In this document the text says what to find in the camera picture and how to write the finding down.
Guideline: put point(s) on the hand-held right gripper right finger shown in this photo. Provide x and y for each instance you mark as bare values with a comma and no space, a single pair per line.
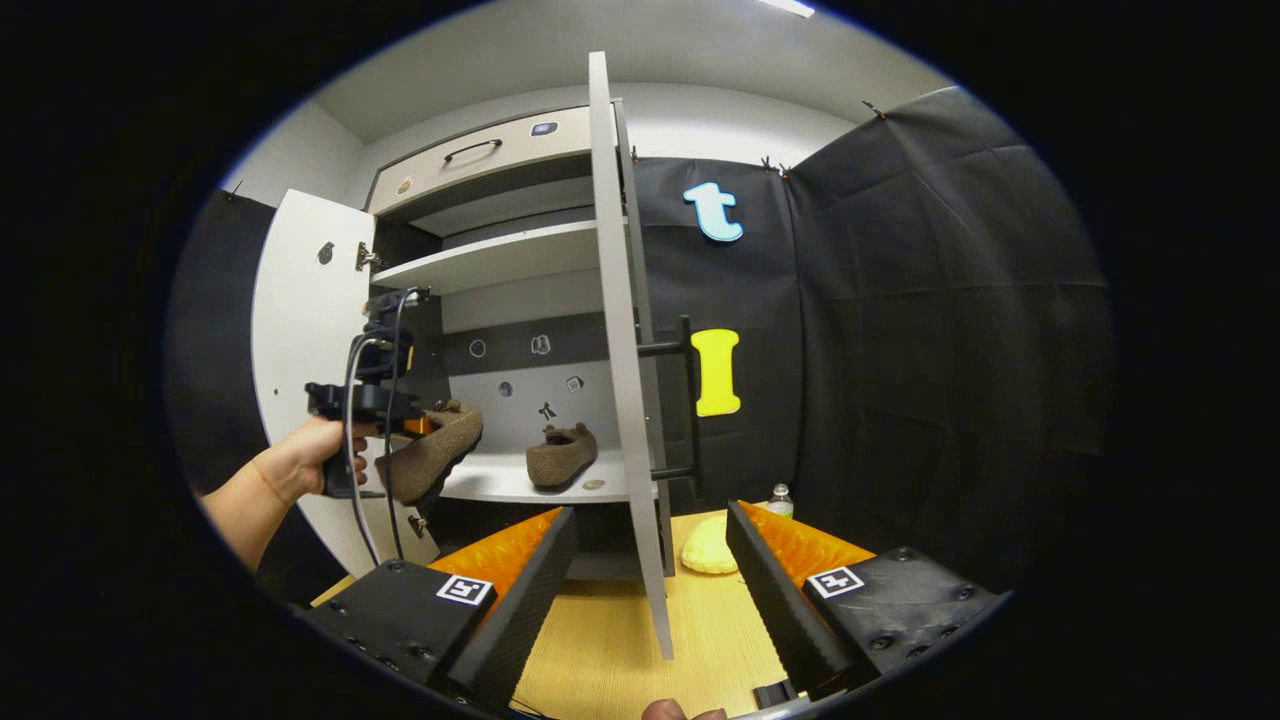
780,610

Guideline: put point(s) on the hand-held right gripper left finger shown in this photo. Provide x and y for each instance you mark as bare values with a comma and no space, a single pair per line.
520,610

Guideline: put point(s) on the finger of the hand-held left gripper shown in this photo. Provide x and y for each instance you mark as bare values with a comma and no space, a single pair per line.
420,426

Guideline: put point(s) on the brown shoe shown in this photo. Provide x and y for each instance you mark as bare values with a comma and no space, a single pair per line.
560,460
430,465

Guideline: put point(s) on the grey cabinet door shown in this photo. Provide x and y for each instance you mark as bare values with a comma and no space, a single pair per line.
300,330
620,350

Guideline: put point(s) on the grey shoe cabinet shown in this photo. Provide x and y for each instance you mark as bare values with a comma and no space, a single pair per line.
500,260

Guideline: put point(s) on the grey cabinet drawer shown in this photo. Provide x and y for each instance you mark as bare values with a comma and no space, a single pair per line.
520,150

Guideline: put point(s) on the clear plastic bottle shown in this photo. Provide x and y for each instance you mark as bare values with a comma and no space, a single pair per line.
780,503

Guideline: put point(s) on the black backdrop cloth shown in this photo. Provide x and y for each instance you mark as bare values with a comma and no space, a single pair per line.
950,350

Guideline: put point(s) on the long ceiling light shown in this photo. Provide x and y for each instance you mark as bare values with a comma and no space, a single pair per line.
790,6

